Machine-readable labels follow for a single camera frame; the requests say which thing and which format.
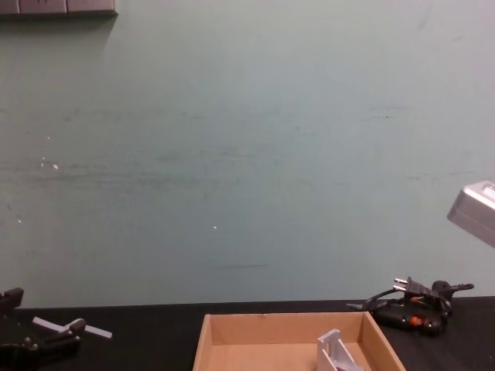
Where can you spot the silver metal bracket piece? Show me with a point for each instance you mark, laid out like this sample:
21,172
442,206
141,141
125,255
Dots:
328,348

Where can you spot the white three-armed plastic piece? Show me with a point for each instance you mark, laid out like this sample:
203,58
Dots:
98,332

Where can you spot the black table cloth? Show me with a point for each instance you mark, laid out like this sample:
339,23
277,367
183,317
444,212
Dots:
147,340

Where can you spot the dark wall-mounted fixture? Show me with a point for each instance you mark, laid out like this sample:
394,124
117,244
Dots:
58,7

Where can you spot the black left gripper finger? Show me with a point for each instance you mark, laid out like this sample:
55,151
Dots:
58,344
11,301

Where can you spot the shallow brown cardboard tray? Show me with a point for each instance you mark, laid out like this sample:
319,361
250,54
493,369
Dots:
282,328

